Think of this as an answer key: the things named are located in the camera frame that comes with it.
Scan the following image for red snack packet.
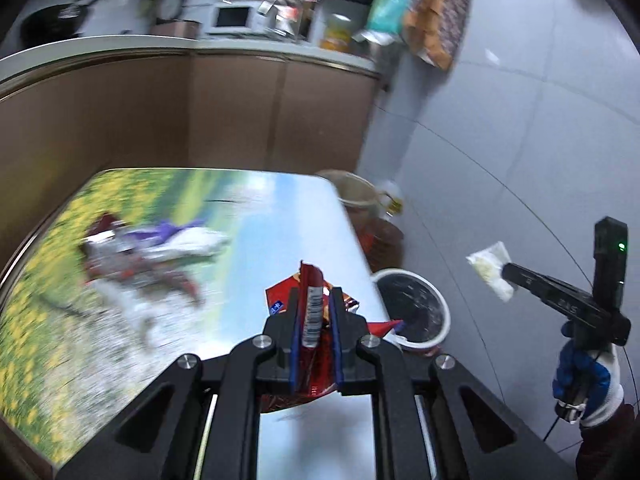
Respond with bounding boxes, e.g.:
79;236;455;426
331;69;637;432
250;262;418;434

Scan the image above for small white packet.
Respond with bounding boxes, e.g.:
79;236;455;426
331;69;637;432
466;242;515;302

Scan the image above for purple white wrapper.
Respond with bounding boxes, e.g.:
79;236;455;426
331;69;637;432
124;220;230;262

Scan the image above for dark red foil snack bag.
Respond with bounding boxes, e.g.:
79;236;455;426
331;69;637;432
85;212;127;242

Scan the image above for white plastic wrapper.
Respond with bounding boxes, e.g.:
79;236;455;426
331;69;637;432
80;231;149;282

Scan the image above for brown kitchen cabinets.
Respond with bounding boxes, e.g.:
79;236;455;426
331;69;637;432
1;53;378;260

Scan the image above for blue white gloved right hand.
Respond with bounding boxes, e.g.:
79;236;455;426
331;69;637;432
552;322;625;428

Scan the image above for cooking oil bottle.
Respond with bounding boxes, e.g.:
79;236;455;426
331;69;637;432
360;180;405;273

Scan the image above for white bin with black liner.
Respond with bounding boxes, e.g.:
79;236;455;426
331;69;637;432
372;269;451;356

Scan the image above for yellow bottle on counter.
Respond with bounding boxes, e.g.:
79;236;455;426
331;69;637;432
320;13;352;53

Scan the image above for white microwave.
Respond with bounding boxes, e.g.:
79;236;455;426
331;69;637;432
206;1;259;35

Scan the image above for chrome faucet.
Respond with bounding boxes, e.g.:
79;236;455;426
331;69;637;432
257;0;305;42

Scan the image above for orange patterned apron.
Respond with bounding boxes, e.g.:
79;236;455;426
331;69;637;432
401;0;471;72

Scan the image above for green plastic bag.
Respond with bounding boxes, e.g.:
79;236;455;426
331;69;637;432
366;0;411;35

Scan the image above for black frying pan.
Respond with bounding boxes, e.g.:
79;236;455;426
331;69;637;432
20;0;100;49

